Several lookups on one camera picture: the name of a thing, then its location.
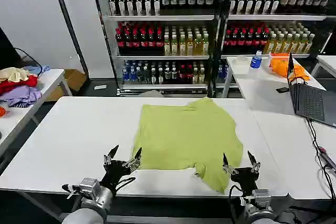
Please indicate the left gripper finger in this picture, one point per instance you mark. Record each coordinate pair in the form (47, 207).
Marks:
(135, 159)
(111, 153)

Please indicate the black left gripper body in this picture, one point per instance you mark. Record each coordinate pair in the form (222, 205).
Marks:
(114, 172)

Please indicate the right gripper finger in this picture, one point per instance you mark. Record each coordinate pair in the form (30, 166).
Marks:
(227, 165)
(254, 162)

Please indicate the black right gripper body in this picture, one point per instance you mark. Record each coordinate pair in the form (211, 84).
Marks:
(245, 178)

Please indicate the light green shirt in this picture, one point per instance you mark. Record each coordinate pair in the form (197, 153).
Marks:
(189, 137)

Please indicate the grey chair back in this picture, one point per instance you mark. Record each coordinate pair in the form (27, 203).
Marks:
(151, 93)

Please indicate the small white floor object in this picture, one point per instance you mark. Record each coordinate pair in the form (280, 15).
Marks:
(100, 86)

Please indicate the white table with laptop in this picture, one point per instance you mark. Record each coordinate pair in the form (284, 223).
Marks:
(278, 98)

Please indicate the small black device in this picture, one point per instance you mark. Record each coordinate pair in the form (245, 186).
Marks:
(282, 89)

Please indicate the dark grey laptop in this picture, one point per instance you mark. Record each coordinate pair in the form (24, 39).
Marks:
(308, 98)

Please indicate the brown cardboard box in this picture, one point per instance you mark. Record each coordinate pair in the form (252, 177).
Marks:
(71, 79)

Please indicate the white side table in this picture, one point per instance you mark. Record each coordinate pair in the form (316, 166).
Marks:
(31, 103)

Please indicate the blue label water bottle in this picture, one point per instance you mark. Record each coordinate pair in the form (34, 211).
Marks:
(255, 64)

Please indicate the white plastic box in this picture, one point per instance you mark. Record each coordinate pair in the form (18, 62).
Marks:
(240, 64)

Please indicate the orange cloth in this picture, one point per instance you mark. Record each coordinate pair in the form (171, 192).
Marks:
(286, 68)

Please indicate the purple cloth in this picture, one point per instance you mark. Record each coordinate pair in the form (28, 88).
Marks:
(22, 95)

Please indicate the light blue cloth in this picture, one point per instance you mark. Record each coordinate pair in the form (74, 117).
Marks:
(38, 69)

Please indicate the small orange object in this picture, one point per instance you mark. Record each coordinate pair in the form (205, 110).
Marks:
(2, 111)

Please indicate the red cloth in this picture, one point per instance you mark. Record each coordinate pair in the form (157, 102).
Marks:
(15, 83)

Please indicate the white corner table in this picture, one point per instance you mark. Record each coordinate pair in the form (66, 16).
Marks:
(326, 62)

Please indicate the cream cloth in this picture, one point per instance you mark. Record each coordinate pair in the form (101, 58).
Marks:
(14, 74)

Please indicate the wide shelf with bottles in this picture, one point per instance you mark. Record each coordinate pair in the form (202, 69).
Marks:
(162, 32)

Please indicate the narrow shelf with bottles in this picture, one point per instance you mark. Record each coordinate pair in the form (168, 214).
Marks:
(273, 19)

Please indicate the black monitor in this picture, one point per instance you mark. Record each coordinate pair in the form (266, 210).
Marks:
(6, 51)

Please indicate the black wall strip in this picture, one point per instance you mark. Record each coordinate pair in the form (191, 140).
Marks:
(69, 24)

